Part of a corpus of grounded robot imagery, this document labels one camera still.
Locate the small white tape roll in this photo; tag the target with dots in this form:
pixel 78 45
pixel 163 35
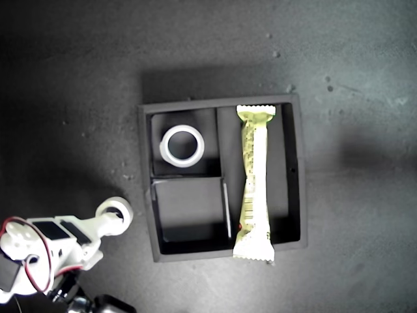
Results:
pixel 125 208

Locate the large white tape roll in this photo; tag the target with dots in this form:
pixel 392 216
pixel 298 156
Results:
pixel 169 156

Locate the snack bar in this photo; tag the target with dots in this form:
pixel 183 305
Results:
pixel 257 153

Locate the black tray with wells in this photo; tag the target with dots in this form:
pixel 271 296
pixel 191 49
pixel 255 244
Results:
pixel 189 202

